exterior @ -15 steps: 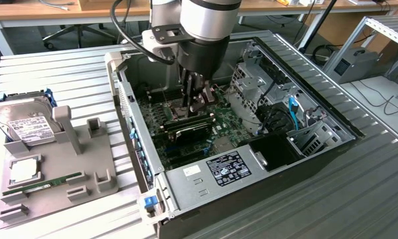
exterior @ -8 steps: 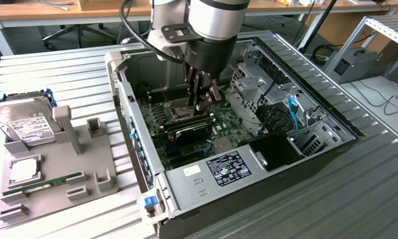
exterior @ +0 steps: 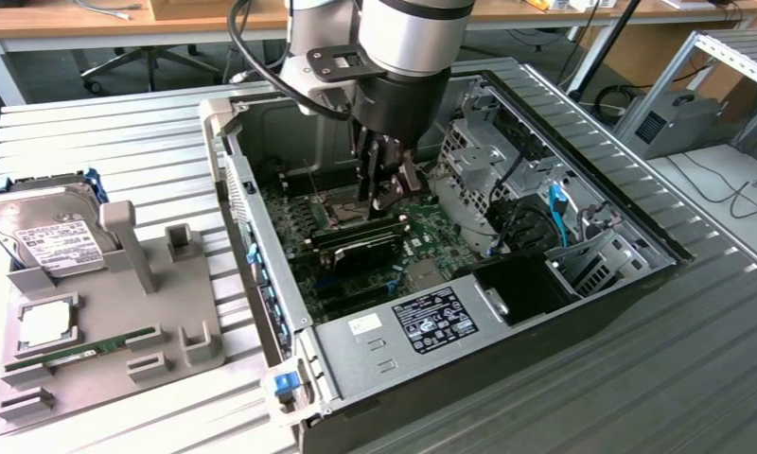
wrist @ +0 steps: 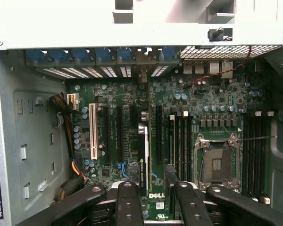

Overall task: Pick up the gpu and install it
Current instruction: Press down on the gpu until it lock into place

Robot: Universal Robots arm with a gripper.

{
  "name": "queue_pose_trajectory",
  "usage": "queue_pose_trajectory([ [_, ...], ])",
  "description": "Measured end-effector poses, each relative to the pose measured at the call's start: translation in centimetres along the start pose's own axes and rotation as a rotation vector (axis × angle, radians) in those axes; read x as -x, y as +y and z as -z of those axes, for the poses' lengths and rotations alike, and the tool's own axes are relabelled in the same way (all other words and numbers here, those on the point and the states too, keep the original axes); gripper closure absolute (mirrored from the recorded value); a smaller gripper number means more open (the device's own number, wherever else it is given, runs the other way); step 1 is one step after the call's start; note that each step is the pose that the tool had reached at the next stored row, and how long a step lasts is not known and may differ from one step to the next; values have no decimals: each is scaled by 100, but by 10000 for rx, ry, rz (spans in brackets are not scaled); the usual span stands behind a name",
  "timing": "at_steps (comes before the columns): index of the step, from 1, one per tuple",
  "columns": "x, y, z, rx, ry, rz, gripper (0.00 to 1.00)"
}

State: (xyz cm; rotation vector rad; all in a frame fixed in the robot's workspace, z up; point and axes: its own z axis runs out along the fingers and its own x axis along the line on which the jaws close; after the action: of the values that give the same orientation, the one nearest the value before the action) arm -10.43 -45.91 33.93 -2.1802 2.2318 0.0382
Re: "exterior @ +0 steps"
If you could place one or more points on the RAM stick with white clip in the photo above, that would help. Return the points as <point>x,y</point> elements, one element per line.
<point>354,234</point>

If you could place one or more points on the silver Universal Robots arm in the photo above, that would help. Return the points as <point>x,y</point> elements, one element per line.
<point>410,38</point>

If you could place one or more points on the green RAM stick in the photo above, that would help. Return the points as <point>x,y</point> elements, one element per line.
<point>82,352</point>

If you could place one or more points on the silver hard disk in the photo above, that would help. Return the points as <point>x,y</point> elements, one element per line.
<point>44,227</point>

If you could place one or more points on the open black PC case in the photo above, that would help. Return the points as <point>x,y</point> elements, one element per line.
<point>480,416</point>

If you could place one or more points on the black stand pole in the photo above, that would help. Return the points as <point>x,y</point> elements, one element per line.
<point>615,33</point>

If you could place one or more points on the CPU socket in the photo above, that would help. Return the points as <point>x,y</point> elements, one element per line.
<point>340,208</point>

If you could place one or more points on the brown cardboard box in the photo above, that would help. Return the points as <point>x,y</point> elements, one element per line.
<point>190,9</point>

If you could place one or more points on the black office chair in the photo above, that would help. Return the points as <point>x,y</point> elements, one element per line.
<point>148,59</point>

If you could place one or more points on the grey control box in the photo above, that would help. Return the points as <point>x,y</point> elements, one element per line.
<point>682,125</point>

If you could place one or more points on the wooden desk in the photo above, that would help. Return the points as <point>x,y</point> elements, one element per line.
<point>70,23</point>
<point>670,12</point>

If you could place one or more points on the black Nvidia graphics card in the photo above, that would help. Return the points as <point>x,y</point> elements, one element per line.
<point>366,253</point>

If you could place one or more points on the aluminium slatted frame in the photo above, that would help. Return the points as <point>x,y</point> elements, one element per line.
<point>732,52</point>

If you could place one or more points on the blue case latch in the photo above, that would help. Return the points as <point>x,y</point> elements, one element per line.
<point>286,384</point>

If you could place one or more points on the thin metal locking lever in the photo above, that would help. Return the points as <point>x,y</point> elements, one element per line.
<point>311,179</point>

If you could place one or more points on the small white box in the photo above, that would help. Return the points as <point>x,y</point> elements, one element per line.
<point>575,5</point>

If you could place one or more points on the grey parts rack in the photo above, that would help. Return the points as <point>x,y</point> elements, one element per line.
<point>102,307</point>

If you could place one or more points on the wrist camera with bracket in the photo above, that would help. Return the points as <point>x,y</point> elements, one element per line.
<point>328,66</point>

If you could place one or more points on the green motherboard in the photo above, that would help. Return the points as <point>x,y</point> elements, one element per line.
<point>430,236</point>

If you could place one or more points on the silver metal disk bay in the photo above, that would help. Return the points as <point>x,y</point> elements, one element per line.
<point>470,158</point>

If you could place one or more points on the blue plastic disk caddy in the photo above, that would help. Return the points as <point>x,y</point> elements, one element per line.
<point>95,182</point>

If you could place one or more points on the silver chipset heatsink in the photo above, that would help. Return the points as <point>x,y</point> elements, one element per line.
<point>431,275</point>

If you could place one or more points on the silver power supply unit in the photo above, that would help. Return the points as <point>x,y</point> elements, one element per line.
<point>360,359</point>

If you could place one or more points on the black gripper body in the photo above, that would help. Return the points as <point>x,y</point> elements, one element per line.
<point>404,104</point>

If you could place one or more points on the small yellow box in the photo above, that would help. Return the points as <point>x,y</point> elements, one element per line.
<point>536,4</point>

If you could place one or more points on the long black expansion slot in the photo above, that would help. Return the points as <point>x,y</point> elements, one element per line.
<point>350,294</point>
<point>356,306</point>

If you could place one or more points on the silver CPU chip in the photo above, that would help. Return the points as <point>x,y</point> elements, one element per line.
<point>44,326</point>

